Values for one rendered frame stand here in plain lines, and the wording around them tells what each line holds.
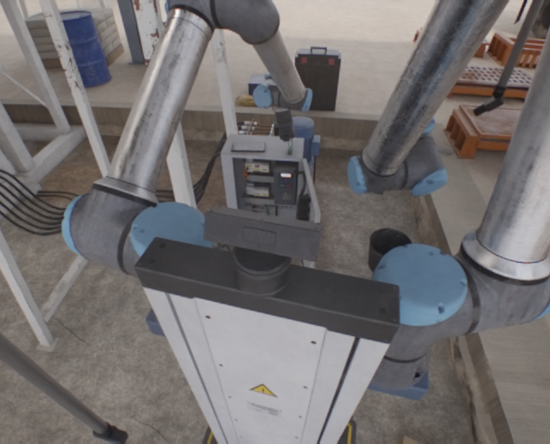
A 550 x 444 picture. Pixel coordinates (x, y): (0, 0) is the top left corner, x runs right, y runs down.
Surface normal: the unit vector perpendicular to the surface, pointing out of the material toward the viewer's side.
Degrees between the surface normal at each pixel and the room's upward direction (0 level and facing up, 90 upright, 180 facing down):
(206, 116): 90
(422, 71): 102
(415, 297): 5
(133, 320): 0
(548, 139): 85
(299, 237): 61
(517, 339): 0
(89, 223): 38
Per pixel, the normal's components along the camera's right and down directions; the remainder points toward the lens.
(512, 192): -0.93, 0.23
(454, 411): 0.00, -0.73
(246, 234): -0.22, 0.23
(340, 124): -0.12, 0.68
